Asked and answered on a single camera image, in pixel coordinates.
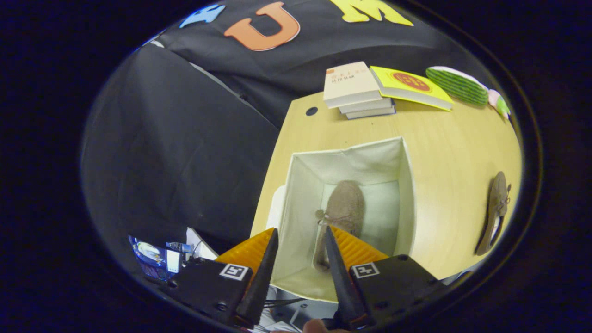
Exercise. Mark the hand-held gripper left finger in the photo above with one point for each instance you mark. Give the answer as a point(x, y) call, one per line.
point(261, 286)

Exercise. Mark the pink and green plush toy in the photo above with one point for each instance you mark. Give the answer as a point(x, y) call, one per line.
point(500, 104)

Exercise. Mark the grey-blue book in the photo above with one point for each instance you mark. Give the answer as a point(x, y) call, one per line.
point(374, 113)

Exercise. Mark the blue picture display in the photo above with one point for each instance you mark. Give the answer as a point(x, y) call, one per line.
point(152, 259)

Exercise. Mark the black backdrop cloth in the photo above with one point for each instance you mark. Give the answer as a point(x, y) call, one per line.
point(323, 51)
point(185, 162)

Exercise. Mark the white book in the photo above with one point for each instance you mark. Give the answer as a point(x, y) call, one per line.
point(367, 105)

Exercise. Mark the green striped plush toy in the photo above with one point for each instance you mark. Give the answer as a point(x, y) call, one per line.
point(458, 85)

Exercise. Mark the brown fuzzy shoe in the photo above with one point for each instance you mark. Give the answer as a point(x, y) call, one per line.
point(497, 208)
point(344, 208)

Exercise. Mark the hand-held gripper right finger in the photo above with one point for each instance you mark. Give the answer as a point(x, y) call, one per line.
point(342, 286)

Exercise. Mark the yellow book with red circle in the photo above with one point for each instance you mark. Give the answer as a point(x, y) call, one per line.
point(409, 88)

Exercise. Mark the white board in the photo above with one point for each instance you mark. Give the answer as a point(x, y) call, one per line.
point(199, 245)

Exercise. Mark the cream fabric storage box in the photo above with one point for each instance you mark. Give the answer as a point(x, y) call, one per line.
point(305, 194)

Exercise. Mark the beige cover book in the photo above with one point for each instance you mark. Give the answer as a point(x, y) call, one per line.
point(349, 83)

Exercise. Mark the black desk grommet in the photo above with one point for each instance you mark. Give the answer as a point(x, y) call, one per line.
point(311, 111)

